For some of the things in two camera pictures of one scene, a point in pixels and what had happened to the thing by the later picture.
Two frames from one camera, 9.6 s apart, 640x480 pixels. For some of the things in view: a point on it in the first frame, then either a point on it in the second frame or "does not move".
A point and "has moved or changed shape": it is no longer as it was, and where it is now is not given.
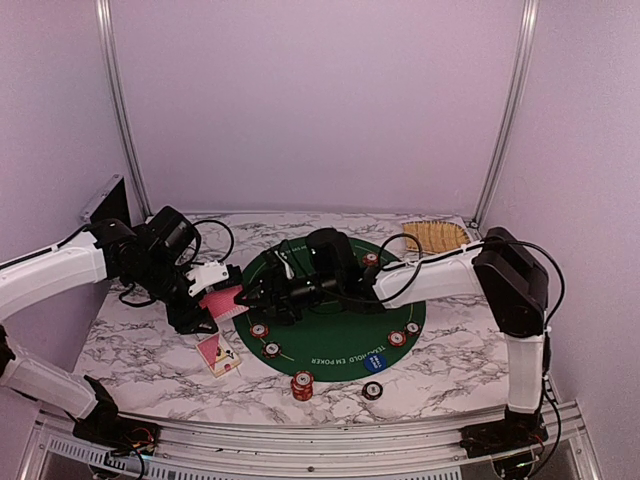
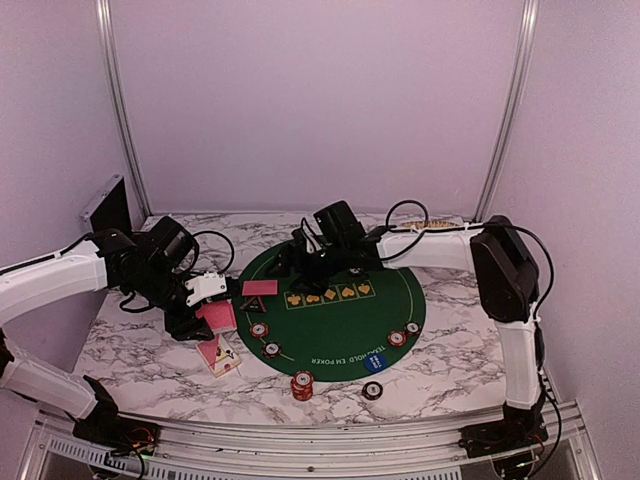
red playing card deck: [223, 306] has moved or changed shape
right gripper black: [271, 282] -> [285, 257]
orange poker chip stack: [302, 384] does not move
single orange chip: [397, 338] does not move
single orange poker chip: [259, 330] does not move
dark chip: [412, 328] does not move
